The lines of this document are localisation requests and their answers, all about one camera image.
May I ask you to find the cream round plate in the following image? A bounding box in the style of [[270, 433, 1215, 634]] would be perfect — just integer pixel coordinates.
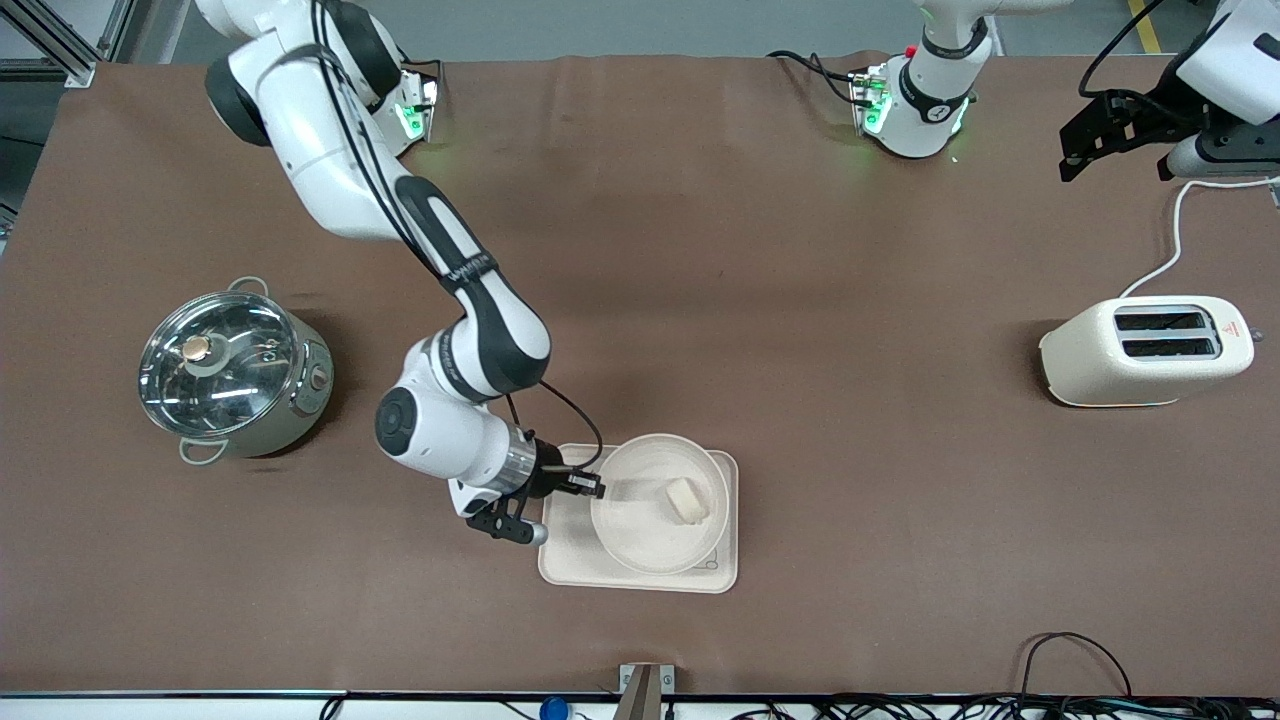
[[590, 432, 730, 576]]

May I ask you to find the cream two-slot toaster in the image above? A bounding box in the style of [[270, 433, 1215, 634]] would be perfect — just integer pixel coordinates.
[[1038, 295, 1257, 409]]

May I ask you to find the brown table mat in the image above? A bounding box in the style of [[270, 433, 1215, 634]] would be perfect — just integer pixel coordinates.
[[0, 52, 1280, 698]]

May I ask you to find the black floor cable bundle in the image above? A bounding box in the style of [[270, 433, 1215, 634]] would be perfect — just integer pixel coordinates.
[[730, 632, 1280, 720]]

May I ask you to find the white toaster power cable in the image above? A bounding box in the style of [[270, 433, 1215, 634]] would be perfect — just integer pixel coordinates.
[[1118, 178, 1280, 299]]

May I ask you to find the grey metal camera bracket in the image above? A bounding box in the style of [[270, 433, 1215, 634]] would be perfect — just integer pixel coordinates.
[[619, 663, 675, 720]]

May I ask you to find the pale bread bun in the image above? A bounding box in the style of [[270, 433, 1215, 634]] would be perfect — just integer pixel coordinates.
[[665, 478, 712, 527]]

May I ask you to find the cream rabbit print tray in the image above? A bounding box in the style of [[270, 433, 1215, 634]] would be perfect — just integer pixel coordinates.
[[538, 443, 740, 595]]

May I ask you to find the steel cooking pot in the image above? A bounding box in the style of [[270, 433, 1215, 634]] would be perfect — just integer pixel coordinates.
[[140, 277, 335, 467]]

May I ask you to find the glass pot lid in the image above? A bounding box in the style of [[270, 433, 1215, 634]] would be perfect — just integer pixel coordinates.
[[137, 291, 300, 438]]

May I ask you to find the aluminium frame profile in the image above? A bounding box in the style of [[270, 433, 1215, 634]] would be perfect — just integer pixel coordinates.
[[0, 0, 136, 89]]

